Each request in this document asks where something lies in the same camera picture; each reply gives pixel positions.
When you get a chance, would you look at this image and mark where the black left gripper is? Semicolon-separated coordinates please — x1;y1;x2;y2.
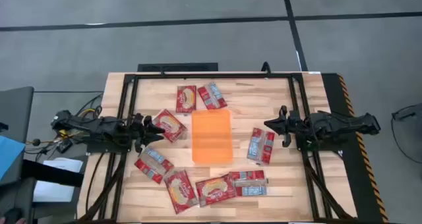
130;113;166;154

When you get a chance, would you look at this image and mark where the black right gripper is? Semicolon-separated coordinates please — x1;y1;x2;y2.
263;105;303;148

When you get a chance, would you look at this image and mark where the red popcorn bag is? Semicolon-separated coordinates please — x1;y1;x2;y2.
164;169;200;215
151;109;188;144
246;127;276;165
175;85;197;114
229;169;268;197
196;82;228;111
133;146;175;185
195;174;237;208

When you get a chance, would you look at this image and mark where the orange plastic basket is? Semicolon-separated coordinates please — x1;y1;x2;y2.
191;109;234;164

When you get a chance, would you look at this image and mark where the black rectangular bar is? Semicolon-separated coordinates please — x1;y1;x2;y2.
137;62;219;72

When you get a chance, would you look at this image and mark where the black panel with hazard stripe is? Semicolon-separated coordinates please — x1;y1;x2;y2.
321;72;390;223

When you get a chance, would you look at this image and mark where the black connector box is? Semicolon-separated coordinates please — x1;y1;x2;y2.
56;139;73;154

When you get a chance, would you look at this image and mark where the black chair armrest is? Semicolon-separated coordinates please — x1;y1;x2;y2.
20;159;85;188

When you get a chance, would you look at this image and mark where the white paper sheet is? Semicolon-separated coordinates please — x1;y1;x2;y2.
32;157;84;204

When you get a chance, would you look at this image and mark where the blue sheet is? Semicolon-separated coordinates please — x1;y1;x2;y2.
0;134;26;182

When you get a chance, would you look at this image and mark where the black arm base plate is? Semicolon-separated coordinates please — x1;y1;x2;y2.
295;131;344;152
86;140;133;154

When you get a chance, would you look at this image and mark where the yellow cable bundle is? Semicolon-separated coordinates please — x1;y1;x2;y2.
26;107;102;146

